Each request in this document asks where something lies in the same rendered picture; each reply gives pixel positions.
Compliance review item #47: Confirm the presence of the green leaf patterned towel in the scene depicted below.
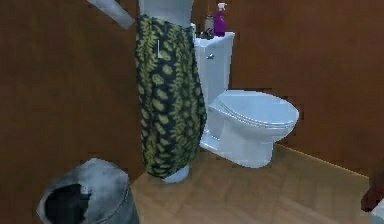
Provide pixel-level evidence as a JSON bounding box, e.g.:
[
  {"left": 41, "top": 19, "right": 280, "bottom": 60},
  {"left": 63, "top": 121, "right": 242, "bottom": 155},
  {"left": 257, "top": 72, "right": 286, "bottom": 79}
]
[{"left": 134, "top": 13, "right": 208, "bottom": 179}]

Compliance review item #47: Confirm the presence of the white toilet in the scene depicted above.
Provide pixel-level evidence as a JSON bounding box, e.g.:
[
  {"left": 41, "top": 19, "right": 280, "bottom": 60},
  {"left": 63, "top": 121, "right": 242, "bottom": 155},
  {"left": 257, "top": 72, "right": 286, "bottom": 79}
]
[{"left": 191, "top": 23, "right": 300, "bottom": 169}]

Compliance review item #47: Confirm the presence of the grey metal bin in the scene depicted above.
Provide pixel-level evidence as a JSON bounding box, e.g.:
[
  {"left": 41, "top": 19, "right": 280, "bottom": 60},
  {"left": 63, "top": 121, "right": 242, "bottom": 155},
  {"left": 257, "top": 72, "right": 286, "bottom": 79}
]
[{"left": 36, "top": 157, "right": 140, "bottom": 224}]

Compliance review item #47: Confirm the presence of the grey soap bottle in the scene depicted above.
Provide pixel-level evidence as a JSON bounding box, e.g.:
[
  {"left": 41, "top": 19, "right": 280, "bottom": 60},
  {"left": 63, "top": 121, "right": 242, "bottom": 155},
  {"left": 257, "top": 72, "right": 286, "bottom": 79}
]
[{"left": 204, "top": 11, "right": 215, "bottom": 34}]

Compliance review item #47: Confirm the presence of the grey slanted bar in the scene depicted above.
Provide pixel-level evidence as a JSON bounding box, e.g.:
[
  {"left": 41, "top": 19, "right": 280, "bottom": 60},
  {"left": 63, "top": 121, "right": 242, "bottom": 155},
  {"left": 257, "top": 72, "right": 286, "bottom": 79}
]
[{"left": 87, "top": 0, "right": 137, "bottom": 30}]

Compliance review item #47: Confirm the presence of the small dark object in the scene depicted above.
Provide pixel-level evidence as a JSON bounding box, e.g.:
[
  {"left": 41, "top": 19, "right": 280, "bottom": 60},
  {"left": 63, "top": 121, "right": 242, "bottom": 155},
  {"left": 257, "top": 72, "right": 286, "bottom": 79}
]
[{"left": 199, "top": 28, "right": 215, "bottom": 40}]

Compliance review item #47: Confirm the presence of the purple spray bottle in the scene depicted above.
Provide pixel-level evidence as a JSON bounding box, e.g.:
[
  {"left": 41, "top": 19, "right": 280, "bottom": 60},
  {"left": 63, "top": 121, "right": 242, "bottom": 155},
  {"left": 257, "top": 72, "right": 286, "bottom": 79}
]
[{"left": 213, "top": 2, "right": 228, "bottom": 38}]

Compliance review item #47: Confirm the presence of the dark brown cabinet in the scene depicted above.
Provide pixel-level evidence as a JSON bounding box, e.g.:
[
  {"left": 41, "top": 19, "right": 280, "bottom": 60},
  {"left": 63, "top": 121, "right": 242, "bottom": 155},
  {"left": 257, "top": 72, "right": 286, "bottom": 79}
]
[{"left": 360, "top": 168, "right": 384, "bottom": 213}]

